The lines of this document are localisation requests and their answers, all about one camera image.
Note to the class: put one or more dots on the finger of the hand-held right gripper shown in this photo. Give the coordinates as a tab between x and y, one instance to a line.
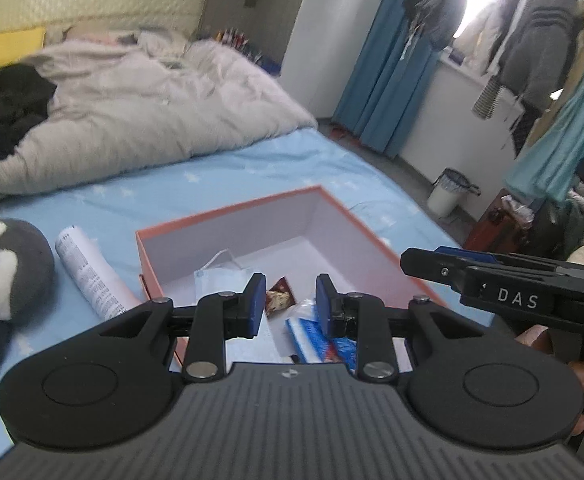
472	287
467	256

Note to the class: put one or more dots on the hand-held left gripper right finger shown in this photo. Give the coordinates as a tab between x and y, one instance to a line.
324	297

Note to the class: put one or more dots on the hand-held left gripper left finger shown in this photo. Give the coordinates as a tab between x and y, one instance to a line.
257	295

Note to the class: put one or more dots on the blue snack packet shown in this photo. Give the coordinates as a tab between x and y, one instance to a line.
304	335

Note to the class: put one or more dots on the blue face mask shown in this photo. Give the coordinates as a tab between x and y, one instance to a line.
217	280

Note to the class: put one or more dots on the orange cardboard box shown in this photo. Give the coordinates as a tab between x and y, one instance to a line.
322	240

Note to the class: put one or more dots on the red case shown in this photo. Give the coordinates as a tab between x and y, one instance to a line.
497	230

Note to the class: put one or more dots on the white trash bin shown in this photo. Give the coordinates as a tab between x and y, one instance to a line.
444	197

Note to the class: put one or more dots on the blue printed bed sheet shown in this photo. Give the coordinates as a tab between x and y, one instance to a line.
222	175

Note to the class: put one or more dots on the teal hanging cloth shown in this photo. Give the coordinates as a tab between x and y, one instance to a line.
562	145

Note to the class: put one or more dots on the striped garment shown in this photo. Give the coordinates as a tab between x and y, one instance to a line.
487	100

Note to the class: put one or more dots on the white spray bottle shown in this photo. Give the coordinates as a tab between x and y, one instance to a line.
87	265

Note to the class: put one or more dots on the blue curtain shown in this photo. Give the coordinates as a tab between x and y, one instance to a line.
387	85

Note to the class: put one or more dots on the light grey duvet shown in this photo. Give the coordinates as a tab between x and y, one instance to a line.
147	110

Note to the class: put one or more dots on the white jacket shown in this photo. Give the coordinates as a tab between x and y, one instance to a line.
482	30

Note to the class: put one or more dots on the grey striped jacket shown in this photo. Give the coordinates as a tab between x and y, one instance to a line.
542	40

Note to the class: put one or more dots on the grey penguin plush toy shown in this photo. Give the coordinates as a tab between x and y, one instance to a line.
22	260

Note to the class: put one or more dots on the colourful small items row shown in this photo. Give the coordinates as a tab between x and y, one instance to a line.
242	45

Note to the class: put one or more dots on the white wardrobe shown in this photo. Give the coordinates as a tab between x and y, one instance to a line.
322	35

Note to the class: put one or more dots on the black jacket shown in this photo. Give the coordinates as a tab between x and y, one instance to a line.
7	110

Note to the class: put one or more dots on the yellow pillow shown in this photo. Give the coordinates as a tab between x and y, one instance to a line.
7	50

